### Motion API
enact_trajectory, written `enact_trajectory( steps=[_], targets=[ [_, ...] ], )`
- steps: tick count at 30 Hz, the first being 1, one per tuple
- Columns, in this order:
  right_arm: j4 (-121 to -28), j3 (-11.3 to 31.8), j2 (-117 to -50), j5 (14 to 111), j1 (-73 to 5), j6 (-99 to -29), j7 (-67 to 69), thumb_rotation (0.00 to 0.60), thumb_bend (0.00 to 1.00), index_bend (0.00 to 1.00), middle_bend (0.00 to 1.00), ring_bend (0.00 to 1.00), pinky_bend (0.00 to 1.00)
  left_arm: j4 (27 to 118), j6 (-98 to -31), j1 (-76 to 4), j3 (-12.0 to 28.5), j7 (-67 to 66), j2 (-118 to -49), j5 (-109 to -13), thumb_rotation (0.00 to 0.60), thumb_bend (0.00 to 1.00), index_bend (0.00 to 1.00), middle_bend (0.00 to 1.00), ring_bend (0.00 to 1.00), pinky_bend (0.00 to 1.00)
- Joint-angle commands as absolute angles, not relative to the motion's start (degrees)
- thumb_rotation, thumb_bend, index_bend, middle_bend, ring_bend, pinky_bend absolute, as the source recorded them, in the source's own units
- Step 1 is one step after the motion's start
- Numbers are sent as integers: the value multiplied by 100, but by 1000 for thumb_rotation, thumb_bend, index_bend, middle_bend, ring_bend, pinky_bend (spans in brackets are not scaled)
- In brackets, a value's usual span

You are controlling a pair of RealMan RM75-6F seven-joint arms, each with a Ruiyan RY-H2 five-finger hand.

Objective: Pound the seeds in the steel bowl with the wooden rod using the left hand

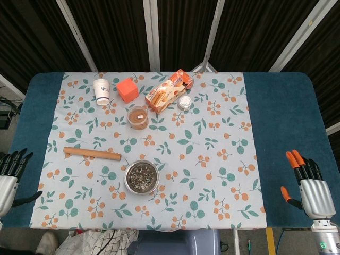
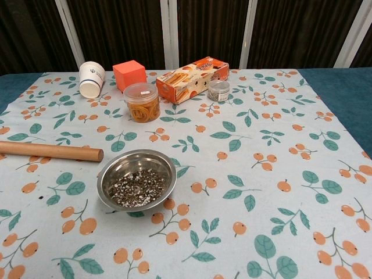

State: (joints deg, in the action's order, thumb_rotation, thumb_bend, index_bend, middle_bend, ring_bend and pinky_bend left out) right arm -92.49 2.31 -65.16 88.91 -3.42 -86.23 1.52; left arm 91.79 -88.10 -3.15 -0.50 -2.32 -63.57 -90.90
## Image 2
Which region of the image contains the wooden rolling pin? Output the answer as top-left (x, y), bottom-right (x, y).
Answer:
top-left (0, 140), bottom-right (105, 163)

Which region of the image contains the stainless steel bowl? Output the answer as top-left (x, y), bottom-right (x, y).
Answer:
top-left (96, 149), bottom-right (177, 212)

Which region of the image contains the clear jar of rubber bands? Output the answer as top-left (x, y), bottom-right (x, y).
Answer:
top-left (123, 82), bottom-right (162, 124)

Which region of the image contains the orange biscuit box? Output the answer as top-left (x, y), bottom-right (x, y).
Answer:
top-left (156, 56), bottom-right (230, 105)

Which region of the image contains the fruit and leaf print tablecloth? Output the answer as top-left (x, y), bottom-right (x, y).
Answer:
top-left (0, 69), bottom-right (372, 279)

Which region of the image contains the small clear jar of pins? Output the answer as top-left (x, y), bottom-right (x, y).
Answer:
top-left (208, 80), bottom-right (230, 102)

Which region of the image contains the orange foam cube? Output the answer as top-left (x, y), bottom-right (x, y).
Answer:
top-left (112, 60), bottom-right (147, 93)

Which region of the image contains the white paper cup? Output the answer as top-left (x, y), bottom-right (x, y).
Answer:
top-left (78, 60), bottom-right (106, 98)

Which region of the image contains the dark brown curtain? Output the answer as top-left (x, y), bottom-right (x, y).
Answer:
top-left (0, 0), bottom-right (372, 76)

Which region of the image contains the white frame pole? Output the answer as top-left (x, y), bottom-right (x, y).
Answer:
top-left (55, 0), bottom-right (85, 68)
top-left (159, 0), bottom-right (180, 70)
top-left (334, 0), bottom-right (372, 68)
top-left (238, 0), bottom-right (258, 70)

